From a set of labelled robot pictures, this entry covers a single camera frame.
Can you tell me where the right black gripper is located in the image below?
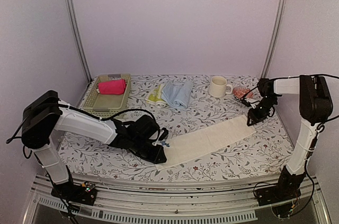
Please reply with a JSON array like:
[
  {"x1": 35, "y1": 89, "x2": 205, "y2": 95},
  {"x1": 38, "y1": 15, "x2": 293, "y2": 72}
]
[{"x1": 248, "y1": 96, "x2": 279, "y2": 126}]

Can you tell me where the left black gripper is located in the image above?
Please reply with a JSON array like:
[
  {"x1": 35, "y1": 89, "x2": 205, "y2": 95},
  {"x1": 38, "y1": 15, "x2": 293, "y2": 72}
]
[{"x1": 131, "y1": 137, "x2": 167, "y2": 165}]

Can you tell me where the cream towel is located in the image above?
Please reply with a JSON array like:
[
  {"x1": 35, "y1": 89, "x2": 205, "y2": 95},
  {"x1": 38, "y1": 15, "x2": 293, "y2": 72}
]
[{"x1": 155, "y1": 115, "x2": 256, "y2": 171}]

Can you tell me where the pink towel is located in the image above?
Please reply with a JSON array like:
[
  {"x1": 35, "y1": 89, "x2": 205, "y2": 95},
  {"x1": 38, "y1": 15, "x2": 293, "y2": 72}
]
[{"x1": 98, "y1": 79, "x2": 126, "y2": 95}]

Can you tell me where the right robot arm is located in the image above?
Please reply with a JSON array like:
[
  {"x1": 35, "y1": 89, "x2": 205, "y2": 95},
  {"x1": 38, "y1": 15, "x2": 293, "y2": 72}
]
[{"x1": 247, "y1": 75, "x2": 333, "y2": 201}]

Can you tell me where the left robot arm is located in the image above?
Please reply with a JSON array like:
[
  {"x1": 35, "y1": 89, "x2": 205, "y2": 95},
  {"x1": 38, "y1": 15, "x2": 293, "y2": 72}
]
[{"x1": 21, "y1": 90, "x2": 168, "y2": 200}]

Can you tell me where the red patterned bowl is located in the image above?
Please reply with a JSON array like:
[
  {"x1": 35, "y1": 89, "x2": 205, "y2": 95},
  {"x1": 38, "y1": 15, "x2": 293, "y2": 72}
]
[{"x1": 233, "y1": 86, "x2": 253, "y2": 99}]

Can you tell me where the cream ceramic mug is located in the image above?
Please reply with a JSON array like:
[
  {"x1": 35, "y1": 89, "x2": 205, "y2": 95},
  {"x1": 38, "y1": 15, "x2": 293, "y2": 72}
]
[{"x1": 208, "y1": 76, "x2": 234, "y2": 98}]

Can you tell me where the green white towel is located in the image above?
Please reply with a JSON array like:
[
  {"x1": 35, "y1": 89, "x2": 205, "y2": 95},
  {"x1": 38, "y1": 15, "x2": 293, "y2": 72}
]
[{"x1": 145, "y1": 84, "x2": 167, "y2": 109}]

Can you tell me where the blue rolled towel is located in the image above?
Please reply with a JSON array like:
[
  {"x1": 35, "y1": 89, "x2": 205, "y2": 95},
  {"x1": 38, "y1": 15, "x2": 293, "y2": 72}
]
[{"x1": 162, "y1": 80, "x2": 193, "y2": 110}]

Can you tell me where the green plastic basket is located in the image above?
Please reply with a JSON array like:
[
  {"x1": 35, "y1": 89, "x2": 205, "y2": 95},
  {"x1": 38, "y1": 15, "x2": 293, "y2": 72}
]
[{"x1": 80, "y1": 74, "x2": 131, "y2": 118}]

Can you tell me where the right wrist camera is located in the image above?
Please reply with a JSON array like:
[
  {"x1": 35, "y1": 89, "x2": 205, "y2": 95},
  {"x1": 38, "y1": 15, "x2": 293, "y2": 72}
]
[{"x1": 240, "y1": 98, "x2": 258, "y2": 108}]

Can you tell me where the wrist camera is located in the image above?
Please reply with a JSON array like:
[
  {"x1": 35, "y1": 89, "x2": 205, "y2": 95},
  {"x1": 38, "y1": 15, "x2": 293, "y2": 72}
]
[
  {"x1": 157, "y1": 127, "x2": 169, "y2": 141},
  {"x1": 240, "y1": 98, "x2": 258, "y2": 108}
]

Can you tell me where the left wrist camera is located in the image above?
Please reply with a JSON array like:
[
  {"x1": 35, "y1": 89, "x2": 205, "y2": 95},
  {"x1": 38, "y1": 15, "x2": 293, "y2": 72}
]
[{"x1": 157, "y1": 127, "x2": 169, "y2": 141}]

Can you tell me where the left black cable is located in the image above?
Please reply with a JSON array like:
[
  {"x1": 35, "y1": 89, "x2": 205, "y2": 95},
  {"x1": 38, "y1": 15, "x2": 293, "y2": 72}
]
[{"x1": 5, "y1": 109, "x2": 159, "y2": 160}]

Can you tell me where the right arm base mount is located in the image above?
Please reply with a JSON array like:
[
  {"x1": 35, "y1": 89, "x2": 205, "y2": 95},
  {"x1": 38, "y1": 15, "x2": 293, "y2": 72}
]
[{"x1": 253, "y1": 182, "x2": 301, "y2": 219}]

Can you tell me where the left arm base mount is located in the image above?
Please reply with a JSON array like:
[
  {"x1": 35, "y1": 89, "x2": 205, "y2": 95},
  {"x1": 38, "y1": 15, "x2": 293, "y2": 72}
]
[{"x1": 51, "y1": 182, "x2": 97, "y2": 206}]

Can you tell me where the right aluminium post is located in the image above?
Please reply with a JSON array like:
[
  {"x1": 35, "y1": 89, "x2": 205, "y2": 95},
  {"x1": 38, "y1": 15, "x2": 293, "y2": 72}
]
[{"x1": 260, "y1": 0, "x2": 287, "y2": 78}]

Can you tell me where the aluminium post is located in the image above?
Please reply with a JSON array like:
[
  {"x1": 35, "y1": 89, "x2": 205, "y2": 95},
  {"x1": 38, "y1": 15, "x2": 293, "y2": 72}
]
[
  {"x1": 65, "y1": 0, "x2": 93, "y2": 83},
  {"x1": 260, "y1": 0, "x2": 287, "y2": 78}
]

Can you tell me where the left aluminium post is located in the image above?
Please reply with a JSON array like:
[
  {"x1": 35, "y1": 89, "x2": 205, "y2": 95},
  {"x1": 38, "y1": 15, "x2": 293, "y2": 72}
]
[{"x1": 65, "y1": 0, "x2": 93, "y2": 83}]

